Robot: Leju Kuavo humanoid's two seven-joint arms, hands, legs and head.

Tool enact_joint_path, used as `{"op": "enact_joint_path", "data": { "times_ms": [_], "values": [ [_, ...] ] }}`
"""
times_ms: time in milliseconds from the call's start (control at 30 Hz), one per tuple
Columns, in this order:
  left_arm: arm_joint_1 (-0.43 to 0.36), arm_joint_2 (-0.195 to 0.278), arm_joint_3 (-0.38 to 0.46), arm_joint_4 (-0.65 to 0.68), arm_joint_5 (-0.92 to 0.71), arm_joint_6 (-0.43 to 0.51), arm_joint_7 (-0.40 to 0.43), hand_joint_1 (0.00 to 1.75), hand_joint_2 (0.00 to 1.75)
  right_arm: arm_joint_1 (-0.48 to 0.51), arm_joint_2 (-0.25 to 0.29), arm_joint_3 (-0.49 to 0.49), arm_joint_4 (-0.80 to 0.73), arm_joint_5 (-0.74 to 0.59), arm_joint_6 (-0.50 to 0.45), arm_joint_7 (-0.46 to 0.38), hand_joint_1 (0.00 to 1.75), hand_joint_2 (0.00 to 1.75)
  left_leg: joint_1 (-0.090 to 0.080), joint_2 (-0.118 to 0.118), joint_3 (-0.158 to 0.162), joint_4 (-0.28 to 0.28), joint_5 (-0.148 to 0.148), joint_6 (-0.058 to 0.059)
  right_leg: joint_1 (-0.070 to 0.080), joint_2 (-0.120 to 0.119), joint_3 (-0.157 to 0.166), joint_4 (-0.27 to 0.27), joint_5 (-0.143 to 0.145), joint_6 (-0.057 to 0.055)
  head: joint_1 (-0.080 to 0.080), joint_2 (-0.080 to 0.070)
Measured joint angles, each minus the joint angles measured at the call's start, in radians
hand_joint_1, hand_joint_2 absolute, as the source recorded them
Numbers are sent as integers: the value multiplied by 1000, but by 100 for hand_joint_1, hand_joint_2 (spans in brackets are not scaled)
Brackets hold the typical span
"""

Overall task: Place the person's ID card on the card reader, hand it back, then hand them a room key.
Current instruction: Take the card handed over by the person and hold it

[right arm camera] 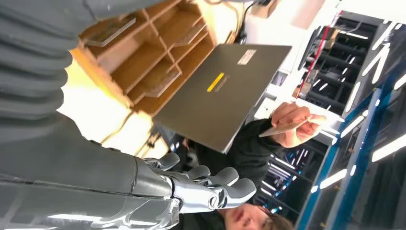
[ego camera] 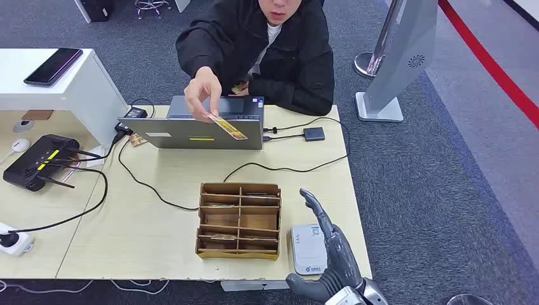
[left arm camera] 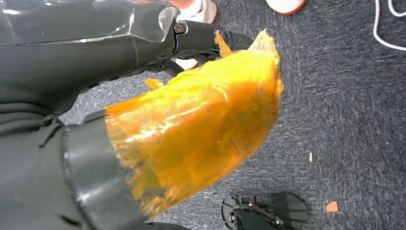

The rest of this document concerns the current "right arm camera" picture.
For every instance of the wooden card organizer box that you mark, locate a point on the wooden card organizer box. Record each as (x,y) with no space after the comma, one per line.
(136,63)

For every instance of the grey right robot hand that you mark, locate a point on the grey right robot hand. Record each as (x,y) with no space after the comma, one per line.
(79,165)

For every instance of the person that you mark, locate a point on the person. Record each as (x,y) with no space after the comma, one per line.
(247,149)

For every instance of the grey laptop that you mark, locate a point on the grey laptop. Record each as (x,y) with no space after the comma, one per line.
(215,104)

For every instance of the red barrier belt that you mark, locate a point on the red barrier belt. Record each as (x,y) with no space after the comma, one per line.
(317,54)

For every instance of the blue metal frame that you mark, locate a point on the blue metal frame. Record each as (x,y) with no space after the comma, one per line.
(328,155)

